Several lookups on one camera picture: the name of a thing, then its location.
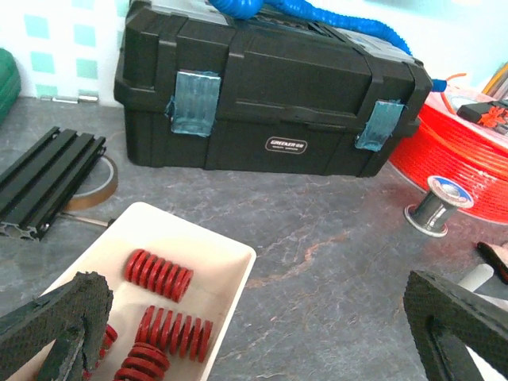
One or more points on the brown tape roll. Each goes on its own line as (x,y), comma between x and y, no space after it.
(98,186)

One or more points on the red large spring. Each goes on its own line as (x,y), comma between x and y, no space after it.
(158,275)

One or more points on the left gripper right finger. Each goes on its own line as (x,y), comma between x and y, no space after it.
(446,321)

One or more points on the red filament spool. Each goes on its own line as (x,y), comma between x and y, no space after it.
(471,155)

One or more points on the black aluminium extrusion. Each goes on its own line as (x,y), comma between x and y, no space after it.
(40,183)

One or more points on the black toolbox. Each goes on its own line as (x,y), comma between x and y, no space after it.
(271,94)

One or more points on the green plastic case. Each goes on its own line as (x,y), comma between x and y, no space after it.
(10,83)

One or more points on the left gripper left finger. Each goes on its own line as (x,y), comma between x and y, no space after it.
(72,318)

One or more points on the solder wire spool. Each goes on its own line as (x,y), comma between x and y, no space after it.
(441,201)

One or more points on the white spring tray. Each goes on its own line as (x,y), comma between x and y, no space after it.
(150,299)

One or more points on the black power strip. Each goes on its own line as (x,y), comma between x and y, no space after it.
(491,115)

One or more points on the white peg board fixture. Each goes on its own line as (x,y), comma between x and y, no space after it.
(476,278)

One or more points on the white work glove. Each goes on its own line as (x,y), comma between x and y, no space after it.
(495,256)

